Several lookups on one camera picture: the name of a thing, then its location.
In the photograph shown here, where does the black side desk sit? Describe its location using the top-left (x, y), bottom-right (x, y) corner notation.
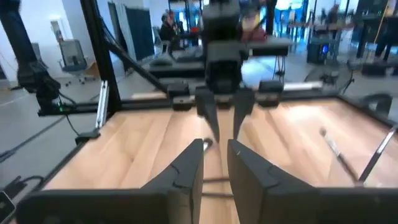
top-left (146, 37), bottom-right (295, 80)

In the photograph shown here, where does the silver aluminium bracket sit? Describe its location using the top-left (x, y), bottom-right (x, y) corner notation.
top-left (282, 81), bottom-right (325, 92)
top-left (95, 80), bottom-right (110, 129)

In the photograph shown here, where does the slim black makeup brush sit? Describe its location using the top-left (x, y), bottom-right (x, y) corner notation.
top-left (319, 126), bottom-right (359, 184)

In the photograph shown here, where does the black computer tower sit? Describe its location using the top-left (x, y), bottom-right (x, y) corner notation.
top-left (306, 39), bottom-right (331, 65)

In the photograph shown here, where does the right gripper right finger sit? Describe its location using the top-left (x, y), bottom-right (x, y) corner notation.
top-left (226, 139), bottom-right (398, 224)

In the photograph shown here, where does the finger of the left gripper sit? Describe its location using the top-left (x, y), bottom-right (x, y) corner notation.
top-left (233, 89), bottom-right (256, 140)
top-left (194, 88), bottom-right (221, 143)

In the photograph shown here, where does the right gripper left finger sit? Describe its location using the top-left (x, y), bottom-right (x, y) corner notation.
top-left (15, 138), bottom-right (205, 224)

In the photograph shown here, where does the grey office chair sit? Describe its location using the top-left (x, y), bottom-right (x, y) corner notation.
top-left (58, 39), bottom-right (88, 85)

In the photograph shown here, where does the person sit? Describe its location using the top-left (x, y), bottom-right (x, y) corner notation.
top-left (158, 10), bottom-right (185, 51)

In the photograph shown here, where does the dark partition panel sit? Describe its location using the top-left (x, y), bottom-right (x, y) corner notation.
top-left (124, 6), bottom-right (155, 62)

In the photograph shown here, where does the black brush long silver ferrule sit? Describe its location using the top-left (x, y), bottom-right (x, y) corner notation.
top-left (357, 125), bottom-right (398, 185)

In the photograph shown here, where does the pink cloth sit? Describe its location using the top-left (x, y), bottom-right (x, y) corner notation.
top-left (241, 26), bottom-right (269, 44)

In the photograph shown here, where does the black camera on mount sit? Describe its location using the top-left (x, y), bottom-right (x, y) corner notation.
top-left (17, 60), bottom-right (78, 118)

